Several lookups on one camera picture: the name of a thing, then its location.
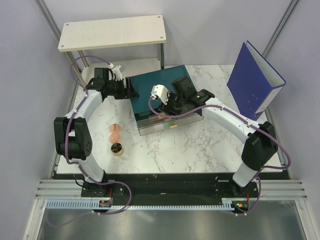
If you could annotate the teal drawer organizer box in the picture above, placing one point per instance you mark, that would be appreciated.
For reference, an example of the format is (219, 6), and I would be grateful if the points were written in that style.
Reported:
(143, 85)

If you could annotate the aluminium frame rail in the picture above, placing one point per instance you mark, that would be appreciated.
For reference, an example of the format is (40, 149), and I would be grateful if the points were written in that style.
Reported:
(58, 189)

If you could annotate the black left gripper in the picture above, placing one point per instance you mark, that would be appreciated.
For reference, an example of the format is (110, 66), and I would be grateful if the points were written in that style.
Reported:
(130, 93)

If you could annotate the light blue cable duct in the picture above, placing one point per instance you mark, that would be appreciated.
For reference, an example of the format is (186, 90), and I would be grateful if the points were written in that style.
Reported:
(87, 204)

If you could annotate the gold round jar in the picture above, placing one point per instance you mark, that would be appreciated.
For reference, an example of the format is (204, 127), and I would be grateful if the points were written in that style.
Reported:
(117, 149)

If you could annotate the white wooden shelf table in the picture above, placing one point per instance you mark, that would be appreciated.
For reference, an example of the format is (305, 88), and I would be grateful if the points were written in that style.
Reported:
(114, 33)

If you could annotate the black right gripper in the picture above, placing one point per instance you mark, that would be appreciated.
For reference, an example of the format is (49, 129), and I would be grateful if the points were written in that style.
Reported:
(167, 108)

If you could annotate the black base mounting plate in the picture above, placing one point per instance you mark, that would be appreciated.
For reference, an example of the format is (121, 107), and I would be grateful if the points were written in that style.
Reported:
(170, 188)

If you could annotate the pink round compact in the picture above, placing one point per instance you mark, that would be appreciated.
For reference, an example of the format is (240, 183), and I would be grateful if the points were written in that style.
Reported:
(115, 128)
(114, 138)

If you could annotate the peach lip gloss tube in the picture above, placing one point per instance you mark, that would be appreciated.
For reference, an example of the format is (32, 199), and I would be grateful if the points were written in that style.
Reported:
(153, 118)

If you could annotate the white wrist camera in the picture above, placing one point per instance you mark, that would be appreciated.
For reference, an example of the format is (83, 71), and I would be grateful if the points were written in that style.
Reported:
(115, 72)
(160, 92)

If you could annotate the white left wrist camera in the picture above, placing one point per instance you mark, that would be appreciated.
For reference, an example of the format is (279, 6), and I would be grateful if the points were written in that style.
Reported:
(115, 72)

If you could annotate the blue lever arch binder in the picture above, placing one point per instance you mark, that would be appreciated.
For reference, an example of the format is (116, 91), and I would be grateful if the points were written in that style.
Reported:
(254, 82)

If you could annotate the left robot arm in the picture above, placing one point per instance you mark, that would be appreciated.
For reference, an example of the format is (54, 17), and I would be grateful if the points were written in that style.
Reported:
(71, 132)

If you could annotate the pink round compact lower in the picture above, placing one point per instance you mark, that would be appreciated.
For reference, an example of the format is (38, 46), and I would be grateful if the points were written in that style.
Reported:
(114, 138)

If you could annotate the pink round compact upper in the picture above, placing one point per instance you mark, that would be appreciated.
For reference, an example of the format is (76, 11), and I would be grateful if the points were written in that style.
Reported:
(115, 128)

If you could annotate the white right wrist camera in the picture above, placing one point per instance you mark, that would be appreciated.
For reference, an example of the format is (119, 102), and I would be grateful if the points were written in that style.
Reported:
(160, 92)

